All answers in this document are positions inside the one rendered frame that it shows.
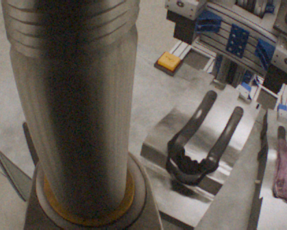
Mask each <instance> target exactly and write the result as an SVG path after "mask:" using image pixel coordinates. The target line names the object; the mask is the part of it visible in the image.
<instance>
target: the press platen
mask: <svg viewBox="0 0 287 230"><path fill-rule="evenodd" d="M126 177H127V179H126V187H125V193H124V197H123V199H122V202H121V204H120V205H119V206H118V207H117V208H116V209H115V210H114V211H113V212H111V213H109V214H108V215H107V214H106V215H105V216H102V217H96V218H86V217H80V216H76V215H74V214H72V213H70V212H68V211H67V210H66V209H64V208H63V207H62V206H61V204H60V203H59V202H58V201H57V199H56V198H55V195H54V193H53V191H52V189H51V187H50V185H49V182H48V181H47V178H46V176H45V172H44V170H43V169H42V166H41V163H40V161H39V162H38V163H37V165H36V167H35V169H34V173H33V176H32V182H31V185H30V189H29V194H28V195H29V196H28V200H27V206H26V210H25V217H24V221H23V227H22V230H164V229H163V226H162V223H161V222H162V221H161V217H160V214H159V211H158V204H157V202H156V199H155V194H154V191H153V187H152V184H151V181H150V178H149V176H148V174H147V171H146V170H145V167H144V166H143V165H142V164H141V163H140V161H139V160H138V158H137V157H136V156H134V155H132V154H131V152H130V151H128V156H127V171H126Z"/></svg>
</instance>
